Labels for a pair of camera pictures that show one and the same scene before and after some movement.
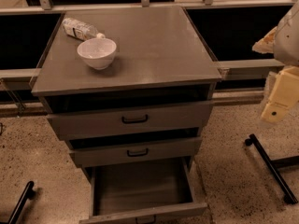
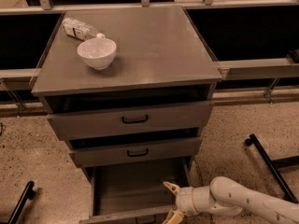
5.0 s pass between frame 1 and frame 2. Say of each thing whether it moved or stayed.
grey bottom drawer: stayed
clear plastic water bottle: stayed
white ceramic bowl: stayed
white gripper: moved
